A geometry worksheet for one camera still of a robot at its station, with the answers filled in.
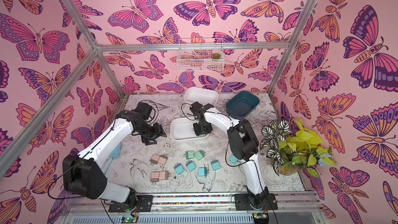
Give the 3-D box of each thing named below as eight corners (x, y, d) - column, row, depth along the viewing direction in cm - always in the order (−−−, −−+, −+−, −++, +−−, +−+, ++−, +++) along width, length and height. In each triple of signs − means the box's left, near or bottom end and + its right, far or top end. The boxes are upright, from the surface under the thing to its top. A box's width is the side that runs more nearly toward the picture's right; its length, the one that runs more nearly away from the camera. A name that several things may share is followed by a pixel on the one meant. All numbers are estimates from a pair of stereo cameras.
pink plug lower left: (151, 183, 82) (149, 182, 80) (153, 172, 85) (151, 171, 83) (158, 183, 82) (156, 182, 80) (160, 172, 85) (158, 171, 83)
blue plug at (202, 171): (198, 176, 84) (198, 175, 82) (198, 168, 86) (198, 167, 85) (209, 176, 84) (209, 175, 82) (209, 168, 86) (209, 167, 84)
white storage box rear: (184, 104, 117) (183, 99, 112) (185, 91, 126) (184, 85, 121) (218, 104, 117) (218, 98, 112) (217, 91, 126) (217, 85, 121)
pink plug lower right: (159, 179, 83) (158, 178, 81) (160, 172, 85) (159, 170, 84) (169, 179, 83) (169, 178, 81) (170, 172, 85) (170, 170, 83)
